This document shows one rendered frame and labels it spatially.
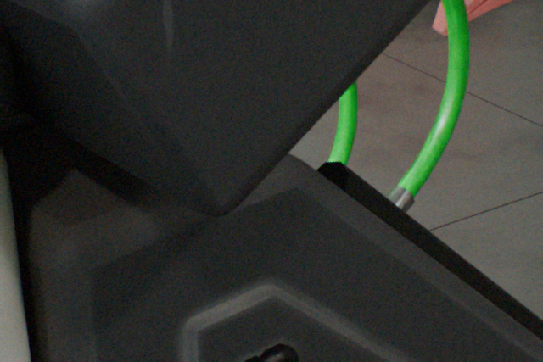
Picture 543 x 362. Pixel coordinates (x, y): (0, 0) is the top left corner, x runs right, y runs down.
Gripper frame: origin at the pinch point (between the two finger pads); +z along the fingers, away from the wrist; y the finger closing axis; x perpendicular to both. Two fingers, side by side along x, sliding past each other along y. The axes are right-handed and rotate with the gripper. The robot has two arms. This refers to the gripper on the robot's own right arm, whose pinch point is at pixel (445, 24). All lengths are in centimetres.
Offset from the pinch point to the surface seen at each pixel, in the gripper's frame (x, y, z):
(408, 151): -201, -183, -4
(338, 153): 7.5, 6.3, 13.7
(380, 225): 58, 46, 15
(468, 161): -186, -193, -13
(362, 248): 58, 46, 15
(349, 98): 7.5, 8.7, 10.2
